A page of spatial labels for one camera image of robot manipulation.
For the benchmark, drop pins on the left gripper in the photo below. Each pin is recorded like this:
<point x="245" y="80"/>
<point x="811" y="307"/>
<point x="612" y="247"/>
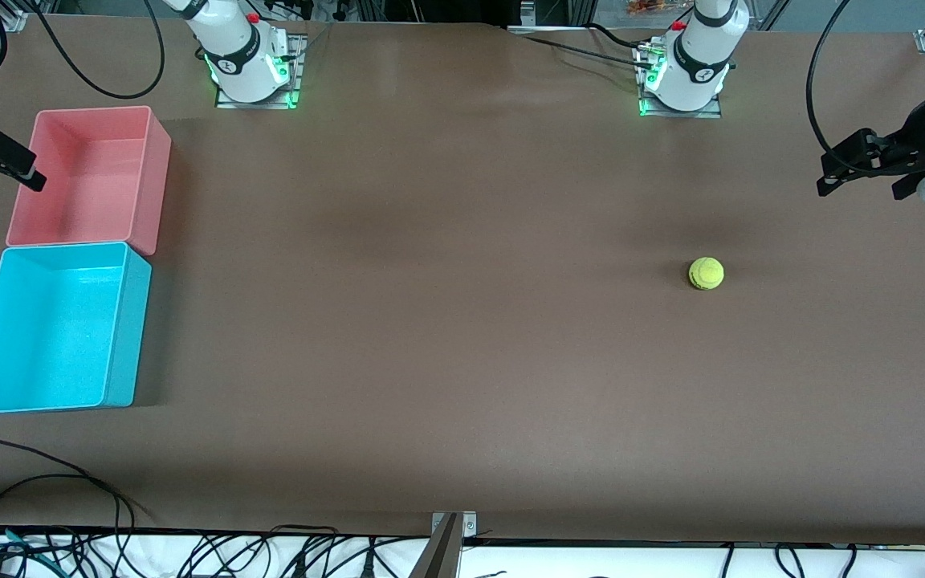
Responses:
<point x="906" y="141"/>

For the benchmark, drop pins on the yellow-green tennis ball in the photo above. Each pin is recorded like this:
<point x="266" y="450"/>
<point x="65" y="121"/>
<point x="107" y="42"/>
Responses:
<point x="706" y="273"/>

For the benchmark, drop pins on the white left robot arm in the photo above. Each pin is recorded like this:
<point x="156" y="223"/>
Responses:
<point x="699" y="64"/>

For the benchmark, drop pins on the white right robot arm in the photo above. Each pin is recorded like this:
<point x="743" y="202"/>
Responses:
<point x="242" y="56"/>

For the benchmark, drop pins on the pink plastic bin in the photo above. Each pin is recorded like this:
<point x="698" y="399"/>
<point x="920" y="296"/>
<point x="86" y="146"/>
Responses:
<point x="85" y="185"/>

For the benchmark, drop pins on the blue plastic bin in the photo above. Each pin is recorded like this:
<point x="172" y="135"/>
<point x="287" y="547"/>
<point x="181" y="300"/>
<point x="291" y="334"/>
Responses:
<point x="53" y="337"/>

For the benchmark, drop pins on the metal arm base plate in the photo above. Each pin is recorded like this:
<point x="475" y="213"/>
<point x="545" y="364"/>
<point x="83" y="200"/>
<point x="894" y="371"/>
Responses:
<point x="295" y="80"/>
<point x="715" y="112"/>

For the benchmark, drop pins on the metal post bracket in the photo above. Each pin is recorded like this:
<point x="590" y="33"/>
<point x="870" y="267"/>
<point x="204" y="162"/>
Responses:
<point x="469" y="526"/>

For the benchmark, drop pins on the aluminium camera post profile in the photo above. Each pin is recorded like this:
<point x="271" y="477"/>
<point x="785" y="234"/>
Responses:
<point x="440" y="554"/>

